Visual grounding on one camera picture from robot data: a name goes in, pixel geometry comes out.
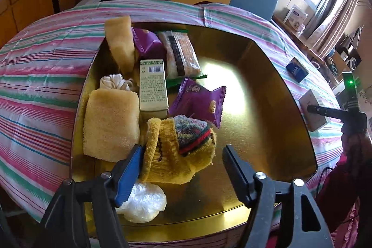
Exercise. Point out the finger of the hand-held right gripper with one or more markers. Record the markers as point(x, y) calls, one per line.
point(325, 111)

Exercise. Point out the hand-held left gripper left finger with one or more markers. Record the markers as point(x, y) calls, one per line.
point(128, 178)

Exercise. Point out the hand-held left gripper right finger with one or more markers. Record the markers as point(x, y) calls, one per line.
point(232, 172)

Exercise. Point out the white carton box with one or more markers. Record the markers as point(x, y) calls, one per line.
point(313, 120)

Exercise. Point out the yellow knit sock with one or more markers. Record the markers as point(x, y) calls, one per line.
point(168, 162)

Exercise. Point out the gold metal tray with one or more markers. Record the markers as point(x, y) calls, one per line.
point(247, 123)

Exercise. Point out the square yellow sponge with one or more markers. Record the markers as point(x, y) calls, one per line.
point(110, 123)

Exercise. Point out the striped knit sock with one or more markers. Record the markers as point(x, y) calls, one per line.
point(190, 131)

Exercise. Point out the purple snack packet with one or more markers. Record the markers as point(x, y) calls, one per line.
point(146, 44)
point(194, 97)

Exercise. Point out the cream carton box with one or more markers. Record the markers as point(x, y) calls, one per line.
point(152, 88)

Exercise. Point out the white knotted cloth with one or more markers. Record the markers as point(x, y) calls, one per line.
point(112, 81)

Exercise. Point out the clear cereal bar pack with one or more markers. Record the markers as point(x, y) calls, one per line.
point(181, 53)

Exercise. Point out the tall yellow sponge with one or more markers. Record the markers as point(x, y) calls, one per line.
point(120, 38)

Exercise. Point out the clear plastic bag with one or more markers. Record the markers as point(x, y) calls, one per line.
point(142, 204)

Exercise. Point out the dark blue box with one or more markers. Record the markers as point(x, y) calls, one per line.
point(296, 69)

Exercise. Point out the black speaker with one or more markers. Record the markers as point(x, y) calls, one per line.
point(351, 59)

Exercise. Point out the wooden side shelf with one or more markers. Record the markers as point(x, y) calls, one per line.
point(302, 38)

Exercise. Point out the red garment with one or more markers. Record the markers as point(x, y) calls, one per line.
point(343, 201)

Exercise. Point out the striped brown curtain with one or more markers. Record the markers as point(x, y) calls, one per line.
point(334, 18)

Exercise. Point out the white printed carton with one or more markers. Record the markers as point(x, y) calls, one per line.
point(295, 17)

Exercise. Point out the striped bedsheet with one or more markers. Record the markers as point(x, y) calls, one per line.
point(43, 76)

